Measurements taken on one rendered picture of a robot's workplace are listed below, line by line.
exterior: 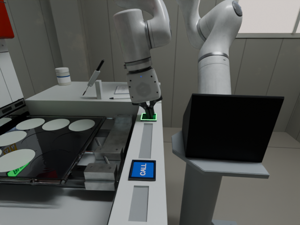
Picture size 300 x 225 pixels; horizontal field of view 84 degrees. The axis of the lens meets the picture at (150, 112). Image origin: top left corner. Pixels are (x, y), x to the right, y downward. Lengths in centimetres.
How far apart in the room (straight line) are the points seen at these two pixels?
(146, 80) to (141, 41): 11
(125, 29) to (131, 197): 41
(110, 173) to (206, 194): 48
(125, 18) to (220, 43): 39
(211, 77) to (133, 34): 32
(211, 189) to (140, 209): 52
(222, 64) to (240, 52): 168
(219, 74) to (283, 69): 201
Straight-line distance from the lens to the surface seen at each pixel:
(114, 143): 62
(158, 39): 50
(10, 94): 90
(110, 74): 234
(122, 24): 51
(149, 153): 44
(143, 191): 35
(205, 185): 79
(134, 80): 53
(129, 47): 50
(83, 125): 73
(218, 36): 74
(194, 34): 83
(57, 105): 87
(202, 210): 90
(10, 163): 63
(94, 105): 79
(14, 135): 78
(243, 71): 243
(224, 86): 65
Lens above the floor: 123
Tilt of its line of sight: 24 degrees down
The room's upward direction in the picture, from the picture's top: straight up
